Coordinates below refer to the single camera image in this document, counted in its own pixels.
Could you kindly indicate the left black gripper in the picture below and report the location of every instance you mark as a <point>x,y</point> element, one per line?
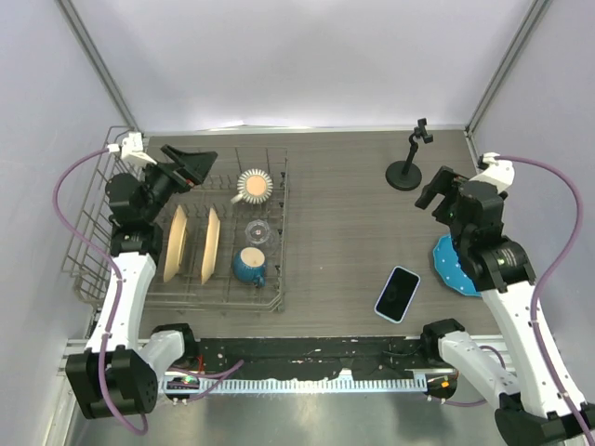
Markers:
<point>195,166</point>

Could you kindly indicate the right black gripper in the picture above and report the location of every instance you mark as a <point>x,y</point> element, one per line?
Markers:
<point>442,182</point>

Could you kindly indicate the black phone stand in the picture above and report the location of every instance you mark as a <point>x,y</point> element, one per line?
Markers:
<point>405,175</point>

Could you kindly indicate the phone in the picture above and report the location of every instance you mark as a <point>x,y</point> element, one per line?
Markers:
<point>397,295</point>

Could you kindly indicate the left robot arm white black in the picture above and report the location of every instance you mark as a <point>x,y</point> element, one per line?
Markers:
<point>115,376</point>

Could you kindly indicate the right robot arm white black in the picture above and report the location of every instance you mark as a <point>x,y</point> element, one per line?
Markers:
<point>538,403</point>

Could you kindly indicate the right beige plate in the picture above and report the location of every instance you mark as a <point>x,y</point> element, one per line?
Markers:
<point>211,246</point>

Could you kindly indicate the beige plate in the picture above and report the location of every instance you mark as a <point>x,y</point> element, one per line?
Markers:
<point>176,244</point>
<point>211,246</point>

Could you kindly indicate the white ribbed cup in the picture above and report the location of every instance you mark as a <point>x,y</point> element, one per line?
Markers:
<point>254,186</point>

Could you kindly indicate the blue polka dot plate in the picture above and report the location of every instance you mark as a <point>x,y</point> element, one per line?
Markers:
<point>446,264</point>

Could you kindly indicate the left beige plate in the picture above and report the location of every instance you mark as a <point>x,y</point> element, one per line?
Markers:
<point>176,244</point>

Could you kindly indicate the clear glass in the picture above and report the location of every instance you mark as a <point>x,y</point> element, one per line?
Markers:
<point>260,234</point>

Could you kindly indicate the blue mug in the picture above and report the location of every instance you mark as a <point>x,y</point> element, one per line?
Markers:
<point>249,266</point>

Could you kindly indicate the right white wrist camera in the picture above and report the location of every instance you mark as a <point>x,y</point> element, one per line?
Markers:
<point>496,172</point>

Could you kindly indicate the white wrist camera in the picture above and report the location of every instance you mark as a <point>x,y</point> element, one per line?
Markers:
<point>131,150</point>
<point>496,172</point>

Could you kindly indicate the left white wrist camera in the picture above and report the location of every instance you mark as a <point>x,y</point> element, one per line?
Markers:
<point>131,150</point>

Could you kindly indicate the grey wire dish rack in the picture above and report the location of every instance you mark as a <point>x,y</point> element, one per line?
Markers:
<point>224,241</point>

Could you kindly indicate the white slotted cable duct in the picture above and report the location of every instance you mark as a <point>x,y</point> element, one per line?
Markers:
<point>178,387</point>

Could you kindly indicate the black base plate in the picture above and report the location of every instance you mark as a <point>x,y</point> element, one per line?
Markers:
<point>313,358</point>

